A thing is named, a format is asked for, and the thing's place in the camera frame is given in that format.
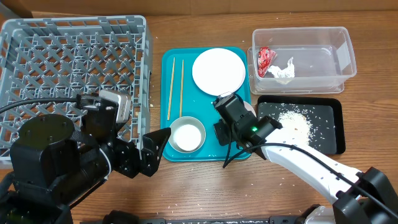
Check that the pile of rice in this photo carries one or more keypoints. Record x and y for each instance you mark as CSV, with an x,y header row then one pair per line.
x,y
298,124

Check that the red snack wrapper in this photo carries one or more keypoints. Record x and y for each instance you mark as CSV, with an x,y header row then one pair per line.
x,y
264,60

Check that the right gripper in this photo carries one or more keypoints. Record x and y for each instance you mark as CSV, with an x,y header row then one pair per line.
x,y
220,130

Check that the white tissue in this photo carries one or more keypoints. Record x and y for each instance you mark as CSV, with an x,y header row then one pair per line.
x,y
283,76

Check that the grey metal bowl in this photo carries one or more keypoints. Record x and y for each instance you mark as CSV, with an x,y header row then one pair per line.
x,y
182,121

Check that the wooden chopstick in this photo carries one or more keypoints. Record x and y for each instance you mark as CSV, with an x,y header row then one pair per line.
x,y
171,90
181,89

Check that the large white plate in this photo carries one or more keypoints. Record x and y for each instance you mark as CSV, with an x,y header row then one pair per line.
x,y
217,71

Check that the grey dishwasher rack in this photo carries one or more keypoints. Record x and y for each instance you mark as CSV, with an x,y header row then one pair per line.
x,y
64,57

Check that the small white plate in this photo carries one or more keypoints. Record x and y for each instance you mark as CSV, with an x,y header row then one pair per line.
x,y
249,107

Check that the clear plastic bin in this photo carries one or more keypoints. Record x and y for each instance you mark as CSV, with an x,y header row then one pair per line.
x,y
323,58

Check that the small white cup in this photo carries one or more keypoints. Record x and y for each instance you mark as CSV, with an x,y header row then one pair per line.
x,y
187,138

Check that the teal serving tray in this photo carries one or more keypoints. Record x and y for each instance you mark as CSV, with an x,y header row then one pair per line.
x,y
196,103

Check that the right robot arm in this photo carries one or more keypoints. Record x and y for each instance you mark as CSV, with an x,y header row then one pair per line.
x,y
355,196

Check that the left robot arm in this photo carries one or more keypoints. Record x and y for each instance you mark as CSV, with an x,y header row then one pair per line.
x,y
56,166

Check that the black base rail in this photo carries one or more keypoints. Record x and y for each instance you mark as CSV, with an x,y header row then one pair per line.
x,y
271,220

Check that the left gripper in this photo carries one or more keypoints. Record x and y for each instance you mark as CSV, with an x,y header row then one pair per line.
x,y
131,156

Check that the black waste tray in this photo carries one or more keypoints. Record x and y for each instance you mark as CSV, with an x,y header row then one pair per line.
x,y
325,114

